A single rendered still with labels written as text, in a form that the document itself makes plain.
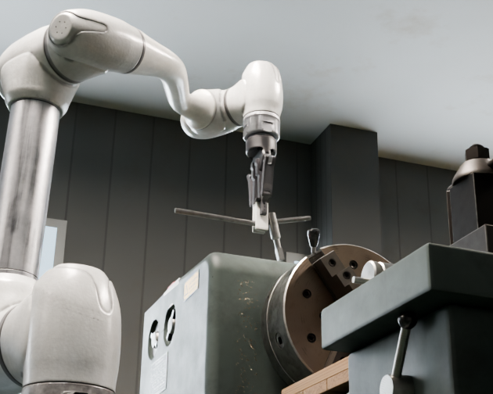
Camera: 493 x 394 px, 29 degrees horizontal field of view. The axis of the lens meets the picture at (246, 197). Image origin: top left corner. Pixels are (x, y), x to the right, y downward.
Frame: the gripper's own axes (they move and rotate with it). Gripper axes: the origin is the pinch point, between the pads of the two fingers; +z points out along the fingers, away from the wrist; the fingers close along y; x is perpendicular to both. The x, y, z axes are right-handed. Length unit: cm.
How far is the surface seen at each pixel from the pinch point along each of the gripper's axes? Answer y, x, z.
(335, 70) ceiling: -190, 113, -173
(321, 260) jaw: 27.4, 2.8, 19.4
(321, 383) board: 46, -6, 49
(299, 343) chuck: 23.4, -0.4, 35.8
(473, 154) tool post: 82, 3, 21
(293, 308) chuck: 23.4, -1.8, 28.8
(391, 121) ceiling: -228, 167, -173
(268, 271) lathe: 7.8, -1.0, 16.0
